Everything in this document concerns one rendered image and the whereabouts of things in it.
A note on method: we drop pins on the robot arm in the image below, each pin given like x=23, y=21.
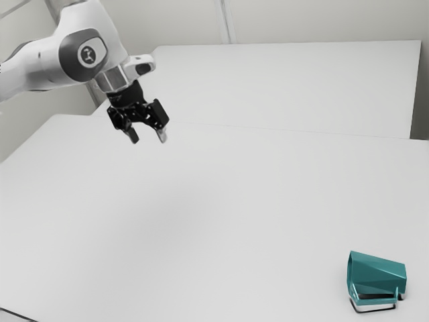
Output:
x=50, y=60

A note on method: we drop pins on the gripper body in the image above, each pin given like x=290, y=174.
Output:
x=131, y=96

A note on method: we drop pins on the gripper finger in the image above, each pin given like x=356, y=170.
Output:
x=122, y=122
x=157, y=117

